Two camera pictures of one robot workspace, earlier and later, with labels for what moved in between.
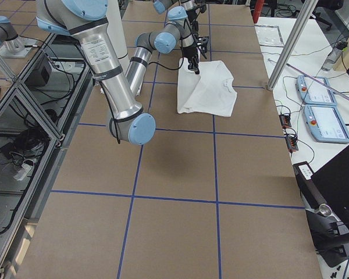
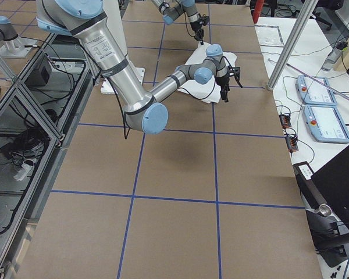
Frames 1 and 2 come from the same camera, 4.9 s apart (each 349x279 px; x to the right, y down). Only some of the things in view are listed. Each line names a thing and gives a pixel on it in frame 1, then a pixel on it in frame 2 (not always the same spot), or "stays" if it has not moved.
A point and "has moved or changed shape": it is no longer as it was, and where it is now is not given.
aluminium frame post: (292, 45) stays
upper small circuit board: (285, 121) stays
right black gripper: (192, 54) → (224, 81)
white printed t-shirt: (209, 92) has moved or changed shape
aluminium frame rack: (28, 126) stays
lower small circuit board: (292, 143) stays
